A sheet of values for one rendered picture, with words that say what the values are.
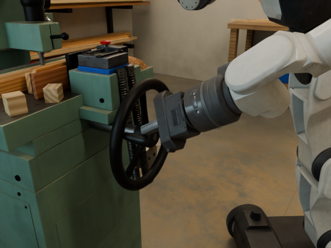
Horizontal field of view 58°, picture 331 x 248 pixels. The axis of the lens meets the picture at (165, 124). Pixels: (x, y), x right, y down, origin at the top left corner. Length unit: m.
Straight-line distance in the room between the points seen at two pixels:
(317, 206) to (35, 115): 0.95
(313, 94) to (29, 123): 0.75
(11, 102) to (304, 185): 1.03
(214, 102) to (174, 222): 1.27
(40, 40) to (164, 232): 1.15
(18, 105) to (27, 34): 0.25
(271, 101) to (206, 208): 1.36
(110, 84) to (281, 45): 0.43
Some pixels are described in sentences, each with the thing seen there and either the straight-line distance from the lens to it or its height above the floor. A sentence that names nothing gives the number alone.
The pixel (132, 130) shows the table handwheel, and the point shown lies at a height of 0.82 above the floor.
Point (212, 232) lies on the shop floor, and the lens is 1.68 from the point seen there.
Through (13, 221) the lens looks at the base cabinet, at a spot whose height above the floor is 0.58.
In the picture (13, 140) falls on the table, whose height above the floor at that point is 0.86.
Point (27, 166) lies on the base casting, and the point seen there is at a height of 0.78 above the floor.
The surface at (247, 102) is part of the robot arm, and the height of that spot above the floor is 0.98.
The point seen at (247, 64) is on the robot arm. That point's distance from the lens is 0.48.
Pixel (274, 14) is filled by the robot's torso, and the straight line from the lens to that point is 0.92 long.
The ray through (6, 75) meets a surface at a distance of 0.89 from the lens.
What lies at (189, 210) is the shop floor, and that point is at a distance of 1.80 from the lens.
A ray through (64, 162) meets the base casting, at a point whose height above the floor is 0.74.
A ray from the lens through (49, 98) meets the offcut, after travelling 0.77.
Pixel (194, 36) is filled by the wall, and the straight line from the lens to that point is 4.29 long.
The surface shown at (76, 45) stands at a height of 0.62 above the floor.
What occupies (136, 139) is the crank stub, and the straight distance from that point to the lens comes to 0.64.
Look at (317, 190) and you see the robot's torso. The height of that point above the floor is 0.54.
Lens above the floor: 1.14
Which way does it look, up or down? 24 degrees down
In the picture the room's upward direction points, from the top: straight up
